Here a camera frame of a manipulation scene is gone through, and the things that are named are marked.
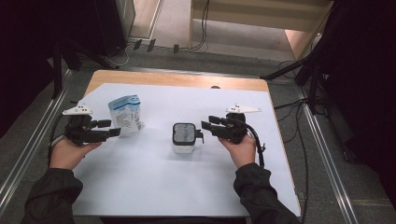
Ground white table cloth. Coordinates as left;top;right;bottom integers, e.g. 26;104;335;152
28;82;302;217

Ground metal floor rail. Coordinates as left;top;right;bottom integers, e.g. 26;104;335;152
0;69;73;216
295;87;359;224

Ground right hand-held gripper cable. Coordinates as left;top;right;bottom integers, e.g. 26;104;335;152
239;119;267;169

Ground black angled stand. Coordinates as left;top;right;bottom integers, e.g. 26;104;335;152
260;0;331;115

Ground person's right hand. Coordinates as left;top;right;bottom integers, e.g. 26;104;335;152
219;135;257;169

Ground black hanging cable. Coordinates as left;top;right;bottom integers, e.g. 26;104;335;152
186;0;210;52

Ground black curtain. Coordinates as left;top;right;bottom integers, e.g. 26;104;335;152
323;0;396;209
0;0;127;138

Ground black floor cables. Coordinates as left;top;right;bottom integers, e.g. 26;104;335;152
274;60;311;224

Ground white floor cable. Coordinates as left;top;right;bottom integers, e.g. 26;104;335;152
104;43;138;68

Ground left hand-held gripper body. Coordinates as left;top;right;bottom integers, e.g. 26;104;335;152
62;105;96;147

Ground light wooden shelf unit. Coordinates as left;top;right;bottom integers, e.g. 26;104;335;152
188;0;334;60

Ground person's left hand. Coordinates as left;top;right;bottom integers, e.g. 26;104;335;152
49;135;102;171

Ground black tripod stand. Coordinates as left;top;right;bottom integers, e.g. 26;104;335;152
50;36;120;100

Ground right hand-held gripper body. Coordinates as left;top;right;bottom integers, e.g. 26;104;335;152
223;104;262;145

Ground hand-held gripper cable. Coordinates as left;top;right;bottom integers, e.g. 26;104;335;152
239;119;267;169
47;115;74;166

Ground blue and white pouch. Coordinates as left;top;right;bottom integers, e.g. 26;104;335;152
107;94;143;137

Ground left hand-held gripper cable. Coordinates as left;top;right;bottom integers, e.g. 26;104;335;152
47;115;74;166

